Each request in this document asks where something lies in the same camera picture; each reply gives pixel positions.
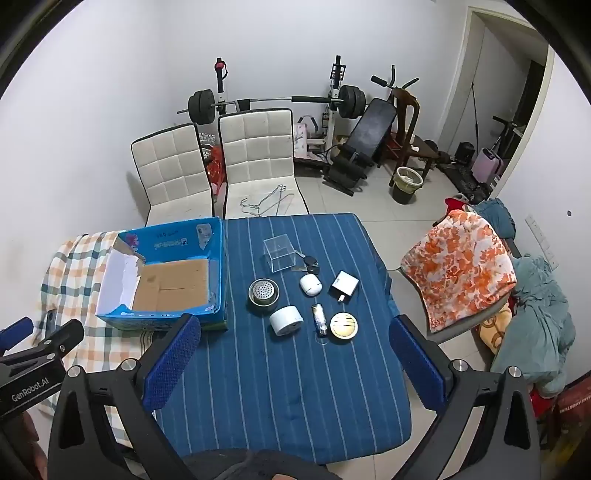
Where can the white earbud case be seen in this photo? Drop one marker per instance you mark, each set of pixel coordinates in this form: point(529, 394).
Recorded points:
point(310, 285)

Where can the blue cardboard milk box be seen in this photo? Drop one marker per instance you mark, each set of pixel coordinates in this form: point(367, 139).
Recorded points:
point(158, 273)

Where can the orange floral cloth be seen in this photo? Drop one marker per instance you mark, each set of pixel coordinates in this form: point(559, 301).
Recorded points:
point(460, 267)

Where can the wall power strip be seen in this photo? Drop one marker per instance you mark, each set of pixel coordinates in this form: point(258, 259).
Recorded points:
point(542, 241)

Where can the black weight bench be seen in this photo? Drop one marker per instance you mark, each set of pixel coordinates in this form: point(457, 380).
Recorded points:
point(360, 151)

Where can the grey chair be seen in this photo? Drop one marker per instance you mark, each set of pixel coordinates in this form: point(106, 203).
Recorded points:
point(410, 303)

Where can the barbell with black plates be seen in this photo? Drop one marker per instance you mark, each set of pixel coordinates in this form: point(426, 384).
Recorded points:
point(202, 106)

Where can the blue striped tablecloth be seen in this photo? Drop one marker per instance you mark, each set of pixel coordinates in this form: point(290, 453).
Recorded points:
point(322, 399)

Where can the white squat rack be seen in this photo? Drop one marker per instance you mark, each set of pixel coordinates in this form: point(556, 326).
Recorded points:
point(331, 110)

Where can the white padded chair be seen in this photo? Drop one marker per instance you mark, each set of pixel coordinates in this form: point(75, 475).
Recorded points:
point(171, 169)
point(258, 153)

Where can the plaid checkered cloth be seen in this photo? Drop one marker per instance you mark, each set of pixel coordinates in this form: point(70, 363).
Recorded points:
point(70, 290)

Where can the round yellow tin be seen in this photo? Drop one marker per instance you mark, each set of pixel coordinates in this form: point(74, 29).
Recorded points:
point(343, 326)

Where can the red garment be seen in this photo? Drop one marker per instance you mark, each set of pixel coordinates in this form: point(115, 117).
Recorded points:
point(456, 202)

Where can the white square charger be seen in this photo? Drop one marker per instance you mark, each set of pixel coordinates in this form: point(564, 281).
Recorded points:
point(344, 286)

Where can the teal blanket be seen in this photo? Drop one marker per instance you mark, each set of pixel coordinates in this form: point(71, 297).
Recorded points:
point(534, 331)

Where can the pink patterned bag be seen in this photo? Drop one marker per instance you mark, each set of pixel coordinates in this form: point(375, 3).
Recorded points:
point(305, 132)

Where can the brown wooden chair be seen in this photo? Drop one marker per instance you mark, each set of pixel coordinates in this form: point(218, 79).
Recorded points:
point(401, 143)

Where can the wire clothes hanger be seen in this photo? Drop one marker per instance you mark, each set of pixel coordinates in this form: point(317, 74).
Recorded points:
point(275, 202)

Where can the right white padded chair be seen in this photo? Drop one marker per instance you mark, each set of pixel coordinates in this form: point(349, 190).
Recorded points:
point(258, 153)

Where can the clear acrylic cube box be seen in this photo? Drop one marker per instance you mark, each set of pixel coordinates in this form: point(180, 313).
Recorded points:
point(280, 253)

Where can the black car keys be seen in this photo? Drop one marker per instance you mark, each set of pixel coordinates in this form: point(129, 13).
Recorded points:
point(309, 266)

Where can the galaxy print lighter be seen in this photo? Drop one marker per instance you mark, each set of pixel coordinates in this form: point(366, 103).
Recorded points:
point(321, 324)

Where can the metal round speaker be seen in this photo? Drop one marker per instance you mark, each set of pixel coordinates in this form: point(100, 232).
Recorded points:
point(264, 294)

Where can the red plastic bag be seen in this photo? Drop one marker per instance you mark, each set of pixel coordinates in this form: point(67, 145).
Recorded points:
point(215, 169)

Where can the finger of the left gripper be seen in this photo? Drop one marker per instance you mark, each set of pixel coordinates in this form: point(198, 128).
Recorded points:
point(15, 333)
point(61, 342)

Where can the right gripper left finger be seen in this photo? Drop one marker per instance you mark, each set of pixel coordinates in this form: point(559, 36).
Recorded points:
point(82, 444)

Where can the left white padded chair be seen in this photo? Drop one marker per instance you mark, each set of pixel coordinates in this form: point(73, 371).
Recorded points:
point(171, 169)

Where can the pink suitcase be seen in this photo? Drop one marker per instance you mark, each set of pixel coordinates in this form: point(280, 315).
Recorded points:
point(486, 166)

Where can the black trash bin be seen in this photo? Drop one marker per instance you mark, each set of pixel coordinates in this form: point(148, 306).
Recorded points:
point(405, 182)

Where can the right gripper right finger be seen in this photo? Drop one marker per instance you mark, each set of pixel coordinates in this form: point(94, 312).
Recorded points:
point(506, 442)

